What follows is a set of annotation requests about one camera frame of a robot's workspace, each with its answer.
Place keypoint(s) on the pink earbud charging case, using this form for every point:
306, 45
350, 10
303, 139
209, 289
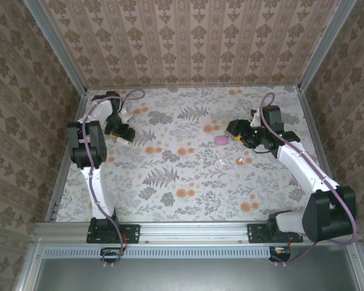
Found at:
221, 140

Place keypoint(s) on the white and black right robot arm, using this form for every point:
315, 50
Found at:
303, 169

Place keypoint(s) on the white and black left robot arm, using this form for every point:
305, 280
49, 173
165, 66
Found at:
98, 194

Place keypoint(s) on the floral table cloth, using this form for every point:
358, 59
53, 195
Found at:
182, 169

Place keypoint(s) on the black controller board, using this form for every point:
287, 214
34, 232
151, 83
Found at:
280, 253
113, 253

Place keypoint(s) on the grey metal sheet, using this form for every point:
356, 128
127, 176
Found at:
185, 276

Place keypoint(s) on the aluminium table side rail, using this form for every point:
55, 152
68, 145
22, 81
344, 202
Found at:
59, 188
314, 130

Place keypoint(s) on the aluminium table end rail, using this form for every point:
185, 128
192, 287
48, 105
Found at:
185, 86

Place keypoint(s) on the aluminium frame post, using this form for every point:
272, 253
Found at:
324, 45
56, 48

